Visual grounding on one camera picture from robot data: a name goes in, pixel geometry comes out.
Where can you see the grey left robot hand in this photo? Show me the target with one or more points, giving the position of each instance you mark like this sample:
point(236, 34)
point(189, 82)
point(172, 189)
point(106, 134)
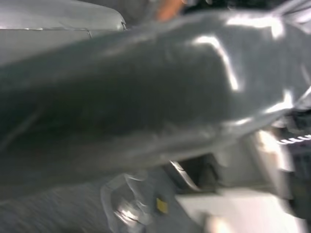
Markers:
point(48, 19)

